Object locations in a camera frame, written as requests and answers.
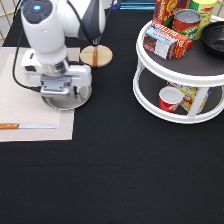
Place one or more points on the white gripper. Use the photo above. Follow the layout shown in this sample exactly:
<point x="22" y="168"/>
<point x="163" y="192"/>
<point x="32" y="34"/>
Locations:
<point x="55" y="80"/>

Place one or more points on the round silver metal plate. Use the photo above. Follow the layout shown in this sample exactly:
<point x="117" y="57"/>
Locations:
<point x="69" y="98"/>

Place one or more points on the wooden handled fork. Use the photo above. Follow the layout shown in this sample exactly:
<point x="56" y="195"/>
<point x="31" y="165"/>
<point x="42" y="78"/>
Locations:
<point x="95" y="53"/>

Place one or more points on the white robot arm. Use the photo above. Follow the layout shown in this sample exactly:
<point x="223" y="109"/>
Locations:
<point x="47" y="23"/>

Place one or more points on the beige woven placemat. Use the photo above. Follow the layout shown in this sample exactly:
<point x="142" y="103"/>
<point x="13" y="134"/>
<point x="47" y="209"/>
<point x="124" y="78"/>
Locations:
<point x="20" y="105"/>

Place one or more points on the round wooden coaster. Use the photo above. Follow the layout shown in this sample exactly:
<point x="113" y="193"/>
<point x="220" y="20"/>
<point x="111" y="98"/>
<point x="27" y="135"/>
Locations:
<point x="104" y="55"/>

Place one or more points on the red chocolate pudding box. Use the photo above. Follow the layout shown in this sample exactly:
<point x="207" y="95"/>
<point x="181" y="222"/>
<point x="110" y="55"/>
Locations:
<point x="164" y="42"/>

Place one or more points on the red cup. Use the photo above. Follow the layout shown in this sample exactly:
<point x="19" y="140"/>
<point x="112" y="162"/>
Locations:
<point x="170" y="98"/>

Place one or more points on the red orange food box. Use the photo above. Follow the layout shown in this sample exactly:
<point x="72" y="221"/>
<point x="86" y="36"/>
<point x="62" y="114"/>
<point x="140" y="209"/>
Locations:
<point x="164" y="10"/>

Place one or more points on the yellow white food box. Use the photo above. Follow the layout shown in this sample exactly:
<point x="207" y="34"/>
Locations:
<point x="189" y="96"/>

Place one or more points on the white two-tier turntable rack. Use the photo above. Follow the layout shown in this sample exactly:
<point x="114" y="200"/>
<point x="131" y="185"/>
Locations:
<point x="195" y="69"/>

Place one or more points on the red soup can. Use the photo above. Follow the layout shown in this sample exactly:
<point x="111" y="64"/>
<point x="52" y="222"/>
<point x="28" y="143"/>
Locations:
<point x="186" y="22"/>

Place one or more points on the black bowl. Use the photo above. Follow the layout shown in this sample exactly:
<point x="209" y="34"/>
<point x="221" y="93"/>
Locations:
<point x="212" y="38"/>

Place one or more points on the yellow green canister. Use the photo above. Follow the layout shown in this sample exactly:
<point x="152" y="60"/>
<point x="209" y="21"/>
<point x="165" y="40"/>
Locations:
<point x="206" y="9"/>

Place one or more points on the wooden handled knife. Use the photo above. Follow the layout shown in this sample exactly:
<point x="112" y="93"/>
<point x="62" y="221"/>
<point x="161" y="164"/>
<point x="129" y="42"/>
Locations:
<point x="26" y="126"/>

